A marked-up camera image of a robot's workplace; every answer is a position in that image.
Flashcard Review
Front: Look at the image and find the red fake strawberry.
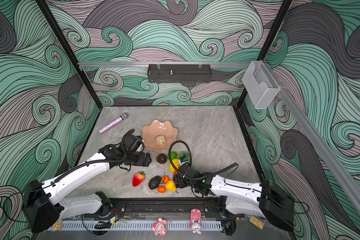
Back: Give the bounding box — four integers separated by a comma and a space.
133, 172, 145, 187

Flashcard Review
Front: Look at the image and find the yellow fake lemon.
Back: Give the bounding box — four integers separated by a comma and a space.
169, 158, 180, 173

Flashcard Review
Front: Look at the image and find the beige fake pear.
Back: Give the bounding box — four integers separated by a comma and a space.
156, 135, 167, 146

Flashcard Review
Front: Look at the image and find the dark fake avocado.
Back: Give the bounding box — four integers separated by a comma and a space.
149, 176, 162, 190

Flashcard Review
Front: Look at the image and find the pink scalloped fruit bowl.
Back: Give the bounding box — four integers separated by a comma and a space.
142, 120, 178, 151

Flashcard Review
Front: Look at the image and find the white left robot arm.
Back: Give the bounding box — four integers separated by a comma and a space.
22, 130, 152, 234

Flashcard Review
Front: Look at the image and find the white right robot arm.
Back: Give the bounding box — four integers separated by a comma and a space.
175, 164, 295, 232

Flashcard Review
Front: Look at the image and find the yellow fake pear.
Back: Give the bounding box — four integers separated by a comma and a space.
165, 180, 177, 192

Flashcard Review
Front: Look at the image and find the green fake grape bunch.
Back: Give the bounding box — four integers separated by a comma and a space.
179, 153, 195, 169

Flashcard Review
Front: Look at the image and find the orange fake tangerine upper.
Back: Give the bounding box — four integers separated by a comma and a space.
162, 175, 170, 184

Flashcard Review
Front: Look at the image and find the orange fake tangerine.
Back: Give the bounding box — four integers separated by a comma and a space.
162, 175, 170, 184
158, 186, 166, 193

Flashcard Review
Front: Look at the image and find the dark brown fake fig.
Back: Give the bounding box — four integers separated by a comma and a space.
156, 154, 167, 164

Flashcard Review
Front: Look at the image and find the green fake lime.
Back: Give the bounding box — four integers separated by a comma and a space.
167, 152, 178, 160

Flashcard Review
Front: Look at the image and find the orange fake tangerine lower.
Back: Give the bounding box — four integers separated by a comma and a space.
158, 186, 166, 193

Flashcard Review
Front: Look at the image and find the pink and white bunny toy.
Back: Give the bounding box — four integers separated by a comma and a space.
190, 209, 202, 235

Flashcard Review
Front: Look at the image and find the pink glitter microphone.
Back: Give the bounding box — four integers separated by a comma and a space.
98, 113, 129, 134

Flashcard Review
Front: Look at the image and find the pink toy figure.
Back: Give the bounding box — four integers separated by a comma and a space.
152, 218, 167, 237

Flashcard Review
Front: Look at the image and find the yellow label tag right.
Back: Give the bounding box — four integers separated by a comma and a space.
249, 216, 265, 230

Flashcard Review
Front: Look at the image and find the yellow label tag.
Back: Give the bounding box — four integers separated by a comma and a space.
249, 216, 265, 230
52, 220, 63, 232

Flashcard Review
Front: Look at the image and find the yellow label tag left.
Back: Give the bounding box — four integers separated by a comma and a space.
52, 220, 63, 232

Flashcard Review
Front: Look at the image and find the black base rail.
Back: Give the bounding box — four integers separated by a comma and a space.
107, 197, 283, 221

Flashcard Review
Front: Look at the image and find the white slotted cable duct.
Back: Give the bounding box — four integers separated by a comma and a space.
60, 221, 222, 232

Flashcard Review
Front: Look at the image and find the black perforated wall tray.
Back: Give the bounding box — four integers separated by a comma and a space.
147, 64, 212, 85

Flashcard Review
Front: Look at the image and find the grey aluminium rail back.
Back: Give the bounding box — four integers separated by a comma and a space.
78, 61, 250, 69

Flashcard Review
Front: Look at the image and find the grey aluminium rail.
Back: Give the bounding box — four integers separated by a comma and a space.
78, 61, 250, 69
265, 63, 360, 216

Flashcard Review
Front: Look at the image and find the clear plastic wall box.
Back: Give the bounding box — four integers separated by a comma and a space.
243, 61, 280, 110

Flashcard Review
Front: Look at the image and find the grey aluminium rail right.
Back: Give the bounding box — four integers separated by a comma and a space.
265, 63, 360, 216

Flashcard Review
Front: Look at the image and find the black corner frame post left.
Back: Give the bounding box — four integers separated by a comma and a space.
35, 0, 103, 111

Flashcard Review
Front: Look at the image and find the black corner frame post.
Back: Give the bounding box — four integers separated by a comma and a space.
35, 0, 103, 111
237, 1, 292, 111

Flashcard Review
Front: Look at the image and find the black corner frame post right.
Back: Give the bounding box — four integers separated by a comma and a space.
237, 1, 292, 111

